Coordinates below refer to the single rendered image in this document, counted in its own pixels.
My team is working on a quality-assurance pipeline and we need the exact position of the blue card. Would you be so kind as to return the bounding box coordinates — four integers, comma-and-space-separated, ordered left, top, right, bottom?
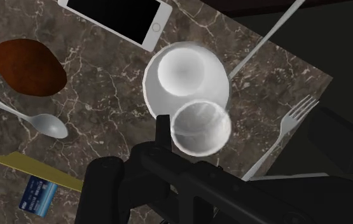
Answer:
18, 175, 59, 218

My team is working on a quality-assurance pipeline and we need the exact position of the yellow knife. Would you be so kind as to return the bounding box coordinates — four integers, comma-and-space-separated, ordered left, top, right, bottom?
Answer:
0, 147, 84, 193

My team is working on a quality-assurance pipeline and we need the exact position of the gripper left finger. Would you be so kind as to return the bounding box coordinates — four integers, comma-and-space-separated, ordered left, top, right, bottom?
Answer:
74, 115, 304, 224

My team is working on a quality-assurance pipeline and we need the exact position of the white smartphone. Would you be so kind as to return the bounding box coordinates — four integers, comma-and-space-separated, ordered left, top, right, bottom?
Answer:
57, 0, 173, 53

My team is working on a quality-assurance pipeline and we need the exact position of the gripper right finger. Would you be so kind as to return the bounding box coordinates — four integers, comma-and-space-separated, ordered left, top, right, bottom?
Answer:
247, 106, 353, 224

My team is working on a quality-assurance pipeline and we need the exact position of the white long cutlery handle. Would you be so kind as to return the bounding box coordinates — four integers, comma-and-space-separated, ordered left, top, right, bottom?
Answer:
228, 0, 307, 80

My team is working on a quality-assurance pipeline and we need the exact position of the white plastic fork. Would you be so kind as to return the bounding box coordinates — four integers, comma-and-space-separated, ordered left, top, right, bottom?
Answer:
241, 94, 320, 182

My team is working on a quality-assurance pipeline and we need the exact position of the clear glass cup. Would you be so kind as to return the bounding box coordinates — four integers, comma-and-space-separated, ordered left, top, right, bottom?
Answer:
170, 99, 233, 157

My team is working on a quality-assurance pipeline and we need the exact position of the white bowl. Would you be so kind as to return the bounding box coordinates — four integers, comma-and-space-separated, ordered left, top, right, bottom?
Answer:
142, 41, 232, 121

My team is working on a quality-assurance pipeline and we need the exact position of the white plastic spoon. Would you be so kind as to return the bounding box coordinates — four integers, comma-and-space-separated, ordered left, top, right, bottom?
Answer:
0, 88, 69, 139

